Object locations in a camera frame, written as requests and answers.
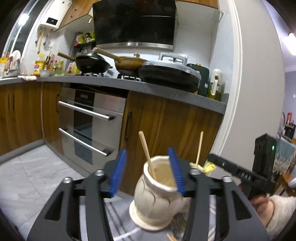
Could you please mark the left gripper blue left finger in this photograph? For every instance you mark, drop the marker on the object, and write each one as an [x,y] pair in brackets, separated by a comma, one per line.
[59,218]

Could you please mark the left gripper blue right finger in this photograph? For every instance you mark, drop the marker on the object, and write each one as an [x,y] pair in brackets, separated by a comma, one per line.
[236,219]

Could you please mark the green yellow tulip utensil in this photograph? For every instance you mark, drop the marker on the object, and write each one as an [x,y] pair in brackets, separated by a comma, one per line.
[207,169]

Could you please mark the wooden chopstick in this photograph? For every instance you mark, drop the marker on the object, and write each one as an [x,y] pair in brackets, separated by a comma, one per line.
[146,152]

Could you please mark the silver fork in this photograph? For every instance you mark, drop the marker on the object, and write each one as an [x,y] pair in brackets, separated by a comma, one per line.
[178,224]

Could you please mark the grey kitchen countertop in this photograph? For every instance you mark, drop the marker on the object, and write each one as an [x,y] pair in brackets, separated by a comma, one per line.
[142,87]

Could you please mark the person's right hand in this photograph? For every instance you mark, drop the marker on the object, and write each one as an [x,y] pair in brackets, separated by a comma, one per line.
[264,207]

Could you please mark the cream floral ceramic utensil holder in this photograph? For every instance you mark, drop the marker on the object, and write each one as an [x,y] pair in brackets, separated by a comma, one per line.
[158,199]

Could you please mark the grey plaid table cloth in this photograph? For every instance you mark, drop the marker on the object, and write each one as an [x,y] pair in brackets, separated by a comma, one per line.
[126,223]

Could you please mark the thin wooden stick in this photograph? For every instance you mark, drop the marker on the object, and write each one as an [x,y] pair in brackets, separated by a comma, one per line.
[199,149]

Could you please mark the stainless built-in oven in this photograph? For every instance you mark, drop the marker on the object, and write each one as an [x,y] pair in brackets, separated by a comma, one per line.
[90,126]

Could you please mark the oil dispenser bottle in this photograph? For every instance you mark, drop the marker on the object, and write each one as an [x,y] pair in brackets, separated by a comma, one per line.
[215,84]

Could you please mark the black wok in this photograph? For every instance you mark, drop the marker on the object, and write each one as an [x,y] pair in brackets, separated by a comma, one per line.
[89,63]

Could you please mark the grey lidded electric griddle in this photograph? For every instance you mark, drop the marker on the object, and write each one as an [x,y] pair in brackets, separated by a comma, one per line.
[171,70]

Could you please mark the dark green appliance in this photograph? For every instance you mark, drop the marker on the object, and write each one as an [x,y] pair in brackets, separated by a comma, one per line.
[204,82]

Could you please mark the yellow cooking oil bottle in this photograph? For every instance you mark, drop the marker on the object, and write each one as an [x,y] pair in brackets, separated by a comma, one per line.
[39,64]

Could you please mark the black range hood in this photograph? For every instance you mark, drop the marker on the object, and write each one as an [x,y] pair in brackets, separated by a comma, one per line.
[143,24]

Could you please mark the white water heater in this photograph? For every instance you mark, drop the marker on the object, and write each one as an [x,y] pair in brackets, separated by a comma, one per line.
[54,15]

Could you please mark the brown wooden-handled pan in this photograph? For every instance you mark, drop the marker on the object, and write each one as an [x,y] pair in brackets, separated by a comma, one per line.
[126,66]

